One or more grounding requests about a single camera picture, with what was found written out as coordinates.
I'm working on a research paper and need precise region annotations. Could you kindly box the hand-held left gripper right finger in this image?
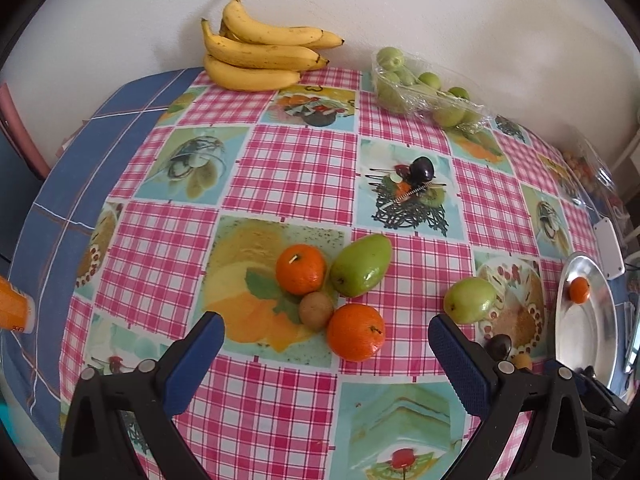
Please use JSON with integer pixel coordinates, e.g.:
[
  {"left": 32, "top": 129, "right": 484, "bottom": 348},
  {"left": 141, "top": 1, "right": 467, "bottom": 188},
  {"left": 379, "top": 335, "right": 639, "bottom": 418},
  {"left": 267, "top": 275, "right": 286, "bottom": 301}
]
[{"left": 429, "top": 313, "right": 601, "bottom": 480}]

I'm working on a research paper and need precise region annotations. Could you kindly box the clear plastic tray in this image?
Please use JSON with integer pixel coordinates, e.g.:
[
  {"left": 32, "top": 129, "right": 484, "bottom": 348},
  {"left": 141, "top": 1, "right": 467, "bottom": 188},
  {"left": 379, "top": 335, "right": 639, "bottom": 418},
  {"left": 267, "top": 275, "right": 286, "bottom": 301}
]
[{"left": 371, "top": 47, "right": 494, "bottom": 132}]

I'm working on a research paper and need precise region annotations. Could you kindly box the pink chair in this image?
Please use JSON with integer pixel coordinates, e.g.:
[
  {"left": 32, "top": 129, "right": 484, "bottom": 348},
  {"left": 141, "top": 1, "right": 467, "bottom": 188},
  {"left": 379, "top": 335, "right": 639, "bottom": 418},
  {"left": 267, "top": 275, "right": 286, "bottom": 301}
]
[{"left": 0, "top": 82, "right": 52, "bottom": 182}]

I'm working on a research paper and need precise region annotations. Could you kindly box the orange tube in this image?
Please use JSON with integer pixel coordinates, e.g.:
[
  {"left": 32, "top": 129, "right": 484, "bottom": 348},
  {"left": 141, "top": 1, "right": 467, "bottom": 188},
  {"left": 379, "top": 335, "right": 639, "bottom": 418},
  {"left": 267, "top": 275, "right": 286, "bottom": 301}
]
[{"left": 0, "top": 275, "right": 36, "bottom": 335}]

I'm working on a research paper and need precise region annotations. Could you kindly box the dark purple passion fruit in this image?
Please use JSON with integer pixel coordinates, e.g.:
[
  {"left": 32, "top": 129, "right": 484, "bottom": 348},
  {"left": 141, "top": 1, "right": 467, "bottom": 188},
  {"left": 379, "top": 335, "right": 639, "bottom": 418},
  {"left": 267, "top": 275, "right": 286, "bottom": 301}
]
[{"left": 484, "top": 334, "right": 513, "bottom": 361}]

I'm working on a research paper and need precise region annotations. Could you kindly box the orange tangerine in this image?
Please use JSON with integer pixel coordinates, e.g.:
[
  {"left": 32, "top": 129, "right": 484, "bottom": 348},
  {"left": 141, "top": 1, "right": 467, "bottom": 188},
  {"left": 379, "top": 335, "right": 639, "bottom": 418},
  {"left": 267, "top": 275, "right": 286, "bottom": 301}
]
[
  {"left": 569, "top": 276, "right": 591, "bottom": 305},
  {"left": 276, "top": 244, "right": 327, "bottom": 296},
  {"left": 326, "top": 303, "right": 387, "bottom": 362}
]

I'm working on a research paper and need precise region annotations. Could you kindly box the brown kiwi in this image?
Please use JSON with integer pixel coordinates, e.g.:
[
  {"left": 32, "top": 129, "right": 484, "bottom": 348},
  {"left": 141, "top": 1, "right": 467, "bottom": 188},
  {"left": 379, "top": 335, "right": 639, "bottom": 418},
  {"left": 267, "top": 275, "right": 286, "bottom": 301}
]
[{"left": 299, "top": 291, "right": 335, "bottom": 332}]

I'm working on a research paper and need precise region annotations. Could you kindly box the pile of small green apples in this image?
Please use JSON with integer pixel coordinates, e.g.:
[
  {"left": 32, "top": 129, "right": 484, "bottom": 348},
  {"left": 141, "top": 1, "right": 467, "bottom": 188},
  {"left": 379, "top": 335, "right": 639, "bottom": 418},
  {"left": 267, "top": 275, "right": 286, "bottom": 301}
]
[{"left": 375, "top": 47, "right": 485, "bottom": 128}]

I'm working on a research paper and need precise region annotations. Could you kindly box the clear plastic lidded box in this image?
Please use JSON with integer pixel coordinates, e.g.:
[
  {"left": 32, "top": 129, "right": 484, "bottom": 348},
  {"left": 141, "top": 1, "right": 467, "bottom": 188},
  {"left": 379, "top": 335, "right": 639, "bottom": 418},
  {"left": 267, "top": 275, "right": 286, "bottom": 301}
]
[{"left": 559, "top": 127, "right": 632, "bottom": 246}]

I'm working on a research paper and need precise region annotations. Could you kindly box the small green pear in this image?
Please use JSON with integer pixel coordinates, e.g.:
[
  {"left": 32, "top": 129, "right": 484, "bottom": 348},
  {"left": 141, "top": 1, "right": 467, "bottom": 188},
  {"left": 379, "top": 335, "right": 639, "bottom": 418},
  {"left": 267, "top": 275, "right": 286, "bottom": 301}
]
[{"left": 443, "top": 276, "right": 498, "bottom": 325}]

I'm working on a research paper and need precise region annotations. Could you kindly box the white plastic device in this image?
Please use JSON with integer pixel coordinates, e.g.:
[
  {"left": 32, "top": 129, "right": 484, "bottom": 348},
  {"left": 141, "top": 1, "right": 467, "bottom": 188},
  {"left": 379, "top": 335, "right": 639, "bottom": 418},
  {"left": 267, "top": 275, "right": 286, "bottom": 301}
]
[{"left": 592, "top": 217, "right": 626, "bottom": 281}]

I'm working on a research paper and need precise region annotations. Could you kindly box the yellow banana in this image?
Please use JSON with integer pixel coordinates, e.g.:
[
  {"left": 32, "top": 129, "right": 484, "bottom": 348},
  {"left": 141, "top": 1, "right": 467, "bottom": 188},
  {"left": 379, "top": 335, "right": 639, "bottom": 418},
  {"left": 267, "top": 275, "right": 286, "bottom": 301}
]
[
  {"left": 201, "top": 18, "right": 330, "bottom": 71},
  {"left": 203, "top": 54, "right": 301, "bottom": 92},
  {"left": 221, "top": 0, "right": 346, "bottom": 49}
]

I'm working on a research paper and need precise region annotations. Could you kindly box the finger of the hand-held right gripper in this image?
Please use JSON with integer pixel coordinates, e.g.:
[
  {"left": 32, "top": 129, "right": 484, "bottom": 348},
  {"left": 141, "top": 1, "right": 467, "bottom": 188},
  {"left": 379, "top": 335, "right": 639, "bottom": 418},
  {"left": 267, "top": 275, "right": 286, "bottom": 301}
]
[{"left": 575, "top": 365, "right": 632, "bottom": 480}]

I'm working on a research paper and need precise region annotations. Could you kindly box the clear box of brown fruit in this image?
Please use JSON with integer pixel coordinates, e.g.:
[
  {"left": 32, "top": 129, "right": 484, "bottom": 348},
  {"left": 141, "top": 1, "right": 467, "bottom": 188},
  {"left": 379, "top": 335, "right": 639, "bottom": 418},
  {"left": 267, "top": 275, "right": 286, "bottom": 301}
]
[{"left": 562, "top": 150, "right": 608, "bottom": 196}]

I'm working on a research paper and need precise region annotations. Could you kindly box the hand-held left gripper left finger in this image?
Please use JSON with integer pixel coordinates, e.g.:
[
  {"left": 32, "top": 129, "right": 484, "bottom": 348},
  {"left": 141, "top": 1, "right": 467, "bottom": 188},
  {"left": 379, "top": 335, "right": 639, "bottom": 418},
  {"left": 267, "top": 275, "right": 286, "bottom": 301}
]
[{"left": 59, "top": 311, "right": 226, "bottom": 480}]

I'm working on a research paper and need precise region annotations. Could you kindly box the pink checkered tablecloth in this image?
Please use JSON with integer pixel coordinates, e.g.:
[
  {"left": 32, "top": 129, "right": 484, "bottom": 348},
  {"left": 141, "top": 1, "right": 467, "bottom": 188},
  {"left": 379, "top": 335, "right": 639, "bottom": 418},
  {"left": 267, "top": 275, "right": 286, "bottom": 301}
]
[{"left": 59, "top": 67, "right": 608, "bottom": 480}]

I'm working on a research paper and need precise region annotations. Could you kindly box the dark purple plum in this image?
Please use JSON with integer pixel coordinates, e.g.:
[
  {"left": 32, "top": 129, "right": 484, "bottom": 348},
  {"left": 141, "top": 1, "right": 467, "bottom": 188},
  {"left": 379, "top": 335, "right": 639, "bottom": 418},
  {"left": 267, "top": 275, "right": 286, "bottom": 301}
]
[{"left": 410, "top": 156, "right": 436, "bottom": 183}]

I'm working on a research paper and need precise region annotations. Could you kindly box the round metal bowl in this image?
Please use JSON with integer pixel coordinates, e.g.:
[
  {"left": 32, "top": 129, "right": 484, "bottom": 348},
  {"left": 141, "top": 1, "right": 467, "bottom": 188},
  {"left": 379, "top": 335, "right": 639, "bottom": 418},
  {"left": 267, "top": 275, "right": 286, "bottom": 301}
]
[{"left": 555, "top": 252, "right": 618, "bottom": 396}]

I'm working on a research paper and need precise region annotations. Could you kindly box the large green pear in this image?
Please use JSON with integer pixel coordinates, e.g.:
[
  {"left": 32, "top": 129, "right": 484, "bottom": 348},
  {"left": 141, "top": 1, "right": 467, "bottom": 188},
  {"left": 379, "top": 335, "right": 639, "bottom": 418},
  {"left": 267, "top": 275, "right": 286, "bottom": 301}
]
[{"left": 329, "top": 233, "right": 393, "bottom": 298}]

